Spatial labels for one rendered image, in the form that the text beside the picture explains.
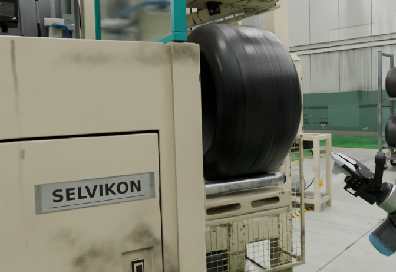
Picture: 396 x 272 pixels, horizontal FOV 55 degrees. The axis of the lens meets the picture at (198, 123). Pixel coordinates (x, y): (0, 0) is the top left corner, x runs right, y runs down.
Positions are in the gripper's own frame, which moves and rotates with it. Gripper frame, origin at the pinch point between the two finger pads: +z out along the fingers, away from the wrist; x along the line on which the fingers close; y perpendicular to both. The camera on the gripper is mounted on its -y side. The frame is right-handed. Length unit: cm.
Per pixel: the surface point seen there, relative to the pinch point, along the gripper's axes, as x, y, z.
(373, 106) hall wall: 1082, 322, -230
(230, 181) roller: -16.1, 22.0, 23.1
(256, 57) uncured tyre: -4.7, -15.1, 38.6
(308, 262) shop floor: 104, 135, -60
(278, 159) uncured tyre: -5.9, 10.3, 14.1
